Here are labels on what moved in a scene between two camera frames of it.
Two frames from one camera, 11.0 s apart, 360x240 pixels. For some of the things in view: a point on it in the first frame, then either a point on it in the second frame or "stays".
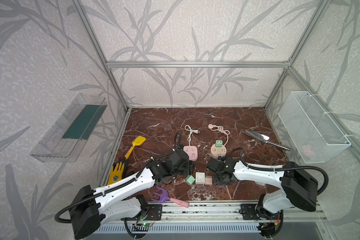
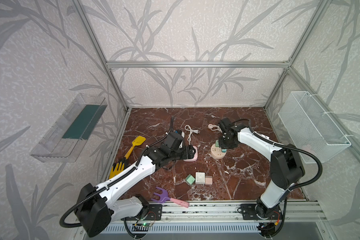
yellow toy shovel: x=137 y=141 stays
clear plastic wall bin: x=63 y=141 stays
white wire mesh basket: x=313 y=135 stays
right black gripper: x=215 y=173 to x=225 y=142
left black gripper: x=183 y=167 to x=185 y=151
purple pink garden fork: x=164 y=197 stays
